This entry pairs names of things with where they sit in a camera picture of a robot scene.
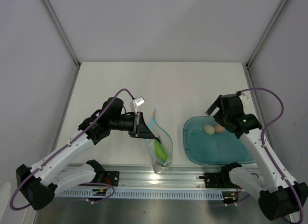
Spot pink egg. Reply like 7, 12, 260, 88
214, 124, 225, 133

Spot aluminium rail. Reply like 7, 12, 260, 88
62, 163, 263, 192

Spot left frame post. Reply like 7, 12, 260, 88
40, 0, 81, 69

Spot green cucumber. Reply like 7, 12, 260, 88
155, 138, 167, 162

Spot white slotted cable duct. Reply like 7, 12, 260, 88
57, 188, 224, 201

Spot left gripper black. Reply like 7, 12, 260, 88
109, 111, 154, 139

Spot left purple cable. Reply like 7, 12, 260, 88
9, 88, 116, 210

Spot teal plastic tray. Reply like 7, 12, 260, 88
182, 116, 255, 165

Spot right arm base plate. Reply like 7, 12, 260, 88
199, 172, 237, 189

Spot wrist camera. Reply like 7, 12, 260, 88
130, 96, 145, 113
236, 91, 250, 105

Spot clear zip top bag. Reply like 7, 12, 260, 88
144, 109, 173, 174

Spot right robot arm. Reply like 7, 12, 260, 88
206, 92, 308, 223

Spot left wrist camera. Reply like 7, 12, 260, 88
130, 96, 145, 113

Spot white egg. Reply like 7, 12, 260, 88
204, 125, 215, 135

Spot frame post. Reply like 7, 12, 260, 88
245, 0, 292, 70
40, 0, 81, 69

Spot right frame post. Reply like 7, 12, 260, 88
245, 0, 292, 70

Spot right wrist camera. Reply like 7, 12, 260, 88
236, 91, 250, 105

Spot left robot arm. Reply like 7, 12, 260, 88
16, 97, 155, 211

